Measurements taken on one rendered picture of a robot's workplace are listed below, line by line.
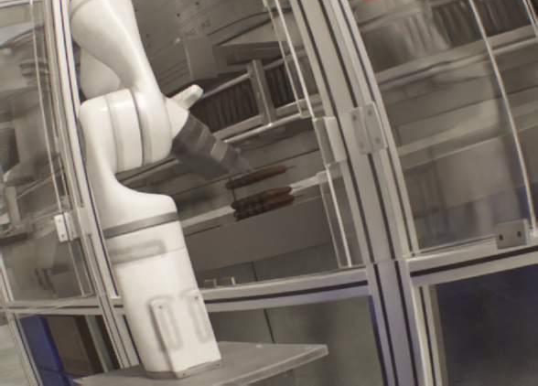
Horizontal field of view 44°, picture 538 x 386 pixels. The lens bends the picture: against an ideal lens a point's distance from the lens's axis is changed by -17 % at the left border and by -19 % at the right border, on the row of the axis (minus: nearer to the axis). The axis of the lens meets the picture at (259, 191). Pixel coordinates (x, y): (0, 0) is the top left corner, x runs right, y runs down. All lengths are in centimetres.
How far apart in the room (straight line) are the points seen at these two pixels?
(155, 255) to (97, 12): 32
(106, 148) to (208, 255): 66
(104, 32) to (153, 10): 147
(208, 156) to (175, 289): 52
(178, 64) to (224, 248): 42
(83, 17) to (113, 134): 20
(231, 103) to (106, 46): 69
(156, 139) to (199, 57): 79
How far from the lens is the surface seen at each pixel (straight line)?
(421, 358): 104
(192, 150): 129
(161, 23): 234
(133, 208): 81
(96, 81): 122
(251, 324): 182
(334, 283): 111
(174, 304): 82
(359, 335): 158
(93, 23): 93
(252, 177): 135
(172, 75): 163
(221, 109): 159
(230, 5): 207
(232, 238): 138
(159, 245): 81
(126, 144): 82
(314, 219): 122
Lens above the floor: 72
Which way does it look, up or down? 1 degrees up
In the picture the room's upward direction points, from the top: 15 degrees counter-clockwise
